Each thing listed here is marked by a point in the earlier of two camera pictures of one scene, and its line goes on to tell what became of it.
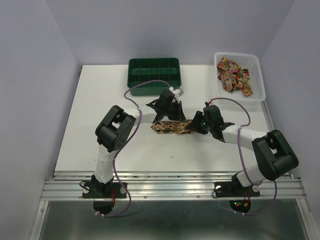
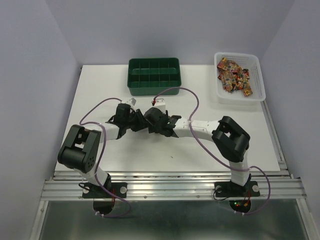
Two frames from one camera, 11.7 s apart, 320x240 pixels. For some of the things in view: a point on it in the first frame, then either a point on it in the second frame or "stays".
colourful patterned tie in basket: x=233 y=77 stays
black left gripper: x=179 y=115 -> x=142 y=122
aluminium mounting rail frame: x=170 y=186 stays
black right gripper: x=195 y=124 -> x=152 y=128
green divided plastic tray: x=167 y=70 stays
